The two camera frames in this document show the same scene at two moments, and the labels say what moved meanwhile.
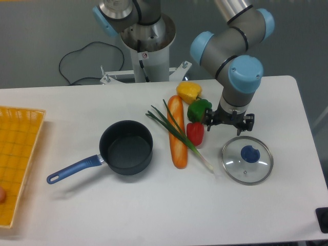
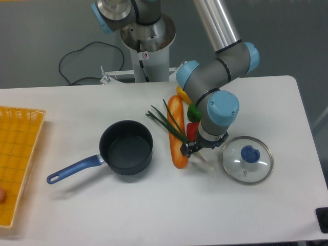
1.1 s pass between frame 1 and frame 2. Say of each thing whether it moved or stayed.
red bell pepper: stayed
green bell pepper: stayed
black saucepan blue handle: stayed
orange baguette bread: stayed
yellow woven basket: stayed
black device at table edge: stayed
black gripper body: moved
